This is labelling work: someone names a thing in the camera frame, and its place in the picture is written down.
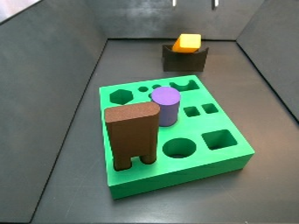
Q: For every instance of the yellow rectangular block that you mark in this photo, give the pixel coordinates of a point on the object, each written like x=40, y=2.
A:
x=188, y=43

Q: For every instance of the black curved fixture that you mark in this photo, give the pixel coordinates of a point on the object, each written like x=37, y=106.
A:
x=182, y=62

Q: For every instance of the green shape-sorter board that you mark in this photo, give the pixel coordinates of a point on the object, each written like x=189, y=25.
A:
x=198, y=147

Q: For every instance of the purple cylinder peg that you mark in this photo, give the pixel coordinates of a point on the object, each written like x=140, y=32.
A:
x=166, y=97

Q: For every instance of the brown arch-shaped block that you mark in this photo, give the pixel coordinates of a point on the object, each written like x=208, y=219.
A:
x=132, y=125

